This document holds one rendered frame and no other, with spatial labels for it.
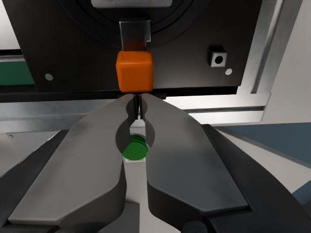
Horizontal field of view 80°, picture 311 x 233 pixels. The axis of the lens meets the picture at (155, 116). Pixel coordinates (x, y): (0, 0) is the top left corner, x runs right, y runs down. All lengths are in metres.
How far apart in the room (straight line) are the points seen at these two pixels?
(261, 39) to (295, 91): 0.22
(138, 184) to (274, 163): 0.35
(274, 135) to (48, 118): 1.75
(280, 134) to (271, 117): 1.43
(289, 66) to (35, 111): 0.41
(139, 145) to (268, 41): 0.21
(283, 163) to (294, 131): 1.37
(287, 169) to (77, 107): 0.53
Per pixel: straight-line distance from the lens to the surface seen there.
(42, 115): 0.29
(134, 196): 0.56
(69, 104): 0.26
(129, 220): 0.55
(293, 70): 0.43
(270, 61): 0.27
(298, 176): 0.65
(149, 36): 0.18
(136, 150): 0.27
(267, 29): 0.25
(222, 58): 0.22
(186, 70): 0.22
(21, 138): 0.32
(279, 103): 0.45
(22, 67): 0.28
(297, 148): 2.12
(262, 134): 1.80
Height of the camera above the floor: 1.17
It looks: 57 degrees down
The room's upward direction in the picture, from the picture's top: 174 degrees clockwise
